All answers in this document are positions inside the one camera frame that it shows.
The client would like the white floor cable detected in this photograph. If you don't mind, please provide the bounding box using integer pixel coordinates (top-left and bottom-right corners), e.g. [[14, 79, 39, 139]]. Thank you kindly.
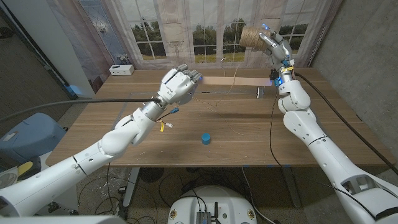
[[241, 167, 276, 224]]

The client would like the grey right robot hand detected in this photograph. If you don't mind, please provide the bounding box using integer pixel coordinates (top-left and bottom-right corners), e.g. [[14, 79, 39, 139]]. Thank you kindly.
[[259, 23, 295, 87]]

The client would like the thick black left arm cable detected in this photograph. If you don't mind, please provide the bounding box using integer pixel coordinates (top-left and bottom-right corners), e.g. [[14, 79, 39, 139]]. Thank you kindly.
[[0, 97, 161, 124]]

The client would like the jute twine spool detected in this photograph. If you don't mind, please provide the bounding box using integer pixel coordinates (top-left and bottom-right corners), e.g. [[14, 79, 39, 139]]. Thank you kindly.
[[239, 26, 271, 50]]

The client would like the white table leg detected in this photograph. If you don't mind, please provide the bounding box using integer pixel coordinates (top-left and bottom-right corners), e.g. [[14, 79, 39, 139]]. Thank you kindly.
[[123, 167, 141, 208]]

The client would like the printed window backdrop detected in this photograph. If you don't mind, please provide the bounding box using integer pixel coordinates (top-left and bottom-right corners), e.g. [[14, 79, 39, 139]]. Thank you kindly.
[[46, 0, 343, 93]]

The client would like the white power strip box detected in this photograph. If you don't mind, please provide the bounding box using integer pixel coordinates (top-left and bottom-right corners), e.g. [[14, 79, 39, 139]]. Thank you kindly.
[[108, 64, 135, 77]]

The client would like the black door frame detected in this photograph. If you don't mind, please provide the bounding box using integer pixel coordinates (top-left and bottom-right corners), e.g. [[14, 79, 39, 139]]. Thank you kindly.
[[0, 6, 78, 101]]

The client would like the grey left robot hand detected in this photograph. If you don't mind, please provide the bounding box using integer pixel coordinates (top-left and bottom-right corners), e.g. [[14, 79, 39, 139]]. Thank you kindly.
[[142, 63, 203, 121]]

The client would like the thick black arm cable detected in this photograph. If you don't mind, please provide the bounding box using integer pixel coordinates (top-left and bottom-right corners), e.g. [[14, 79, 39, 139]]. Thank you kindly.
[[0, 97, 161, 124], [294, 72, 398, 175]]

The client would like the black device with yellow pads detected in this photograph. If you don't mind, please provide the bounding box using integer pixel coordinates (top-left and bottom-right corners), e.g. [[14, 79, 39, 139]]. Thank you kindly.
[[17, 158, 42, 180]]

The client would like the grey table leg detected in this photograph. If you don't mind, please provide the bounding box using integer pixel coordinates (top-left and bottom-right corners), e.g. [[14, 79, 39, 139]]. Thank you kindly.
[[281, 167, 302, 208]]

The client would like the thin black left wrist cable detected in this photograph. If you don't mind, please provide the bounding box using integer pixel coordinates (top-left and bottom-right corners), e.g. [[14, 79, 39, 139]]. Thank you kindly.
[[105, 161, 125, 215]]

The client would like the blue plastic bin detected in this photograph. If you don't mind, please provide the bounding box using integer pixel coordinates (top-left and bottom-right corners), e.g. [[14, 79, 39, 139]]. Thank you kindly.
[[0, 112, 68, 164]]

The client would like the wooden hanger with metal clips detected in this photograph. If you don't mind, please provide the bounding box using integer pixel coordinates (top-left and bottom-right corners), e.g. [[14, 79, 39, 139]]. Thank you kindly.
[[198, 57, 271, 100]]

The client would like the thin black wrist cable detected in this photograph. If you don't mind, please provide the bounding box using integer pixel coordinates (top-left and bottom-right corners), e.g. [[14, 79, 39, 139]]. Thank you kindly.
[[105, 161, 125, 215], [269, 85, 379, 220]]

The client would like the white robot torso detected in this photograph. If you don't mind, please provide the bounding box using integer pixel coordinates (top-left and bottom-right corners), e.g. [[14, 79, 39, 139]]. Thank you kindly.
[[167, 185, 258, 224]]

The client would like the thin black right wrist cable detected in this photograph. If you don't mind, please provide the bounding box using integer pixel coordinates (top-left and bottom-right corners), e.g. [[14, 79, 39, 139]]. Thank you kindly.
[[269, 85, 379, 220]]

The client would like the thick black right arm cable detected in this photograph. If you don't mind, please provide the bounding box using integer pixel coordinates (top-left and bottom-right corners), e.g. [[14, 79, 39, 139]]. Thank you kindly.
[[294, 72, 398, 175]]

